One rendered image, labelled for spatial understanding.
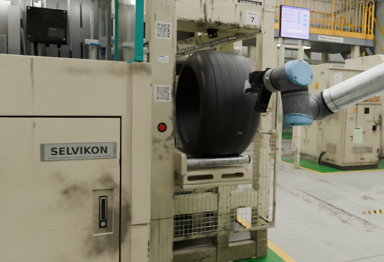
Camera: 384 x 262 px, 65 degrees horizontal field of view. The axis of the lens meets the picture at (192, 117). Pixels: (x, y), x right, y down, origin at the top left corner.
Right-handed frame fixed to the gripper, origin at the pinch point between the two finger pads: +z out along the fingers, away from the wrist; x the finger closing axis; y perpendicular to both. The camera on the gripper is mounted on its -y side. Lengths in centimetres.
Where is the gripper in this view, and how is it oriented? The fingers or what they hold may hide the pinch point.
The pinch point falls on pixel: (246, 94)
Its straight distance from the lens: 134.2
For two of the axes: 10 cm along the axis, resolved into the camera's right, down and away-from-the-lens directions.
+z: -3.3, 0.7, 9.4
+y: -0.2, -10.0, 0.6
